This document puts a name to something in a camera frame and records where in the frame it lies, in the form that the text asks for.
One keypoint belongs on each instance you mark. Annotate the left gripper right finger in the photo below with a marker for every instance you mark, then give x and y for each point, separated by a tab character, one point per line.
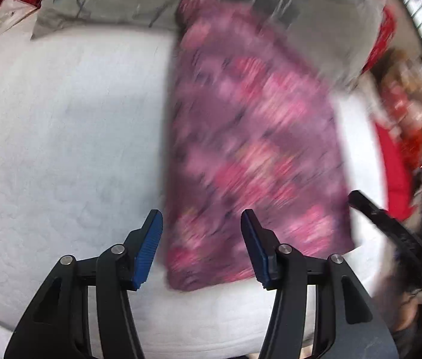
346	323

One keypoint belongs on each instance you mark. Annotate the purple pink floral garment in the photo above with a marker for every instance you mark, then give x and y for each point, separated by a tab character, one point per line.
252	127

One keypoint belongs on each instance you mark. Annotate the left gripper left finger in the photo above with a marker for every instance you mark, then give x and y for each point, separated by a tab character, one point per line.
56	323

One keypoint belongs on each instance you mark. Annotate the white quilted bedspread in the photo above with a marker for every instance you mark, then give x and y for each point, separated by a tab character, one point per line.
81	157

